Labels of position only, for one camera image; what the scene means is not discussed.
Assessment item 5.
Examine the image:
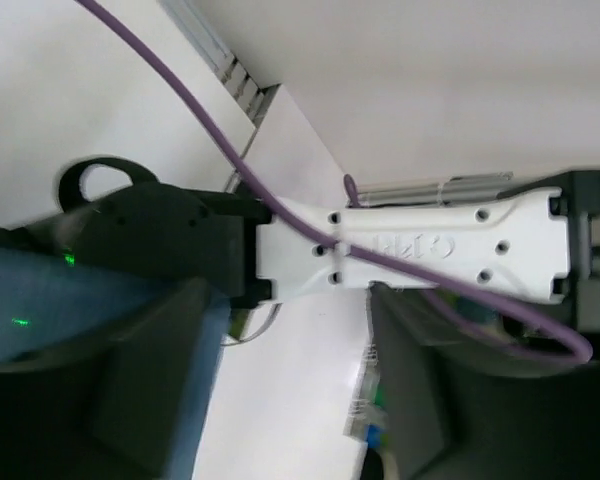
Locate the aluminium rail frame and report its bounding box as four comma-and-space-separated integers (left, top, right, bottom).
159, 0, 279, 128

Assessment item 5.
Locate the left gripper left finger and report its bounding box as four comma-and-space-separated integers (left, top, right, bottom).
0, 279, 212, 479

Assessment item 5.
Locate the blue pillowcase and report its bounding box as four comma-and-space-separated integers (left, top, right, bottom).
0, 242, 231, 480

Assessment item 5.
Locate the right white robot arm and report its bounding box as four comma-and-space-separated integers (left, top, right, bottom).
0, 158, 600, 334

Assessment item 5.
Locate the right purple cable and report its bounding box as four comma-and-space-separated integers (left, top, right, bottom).
74, 0, 594, 366

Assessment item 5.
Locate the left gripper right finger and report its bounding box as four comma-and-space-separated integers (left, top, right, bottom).
369, 285, 600, 479

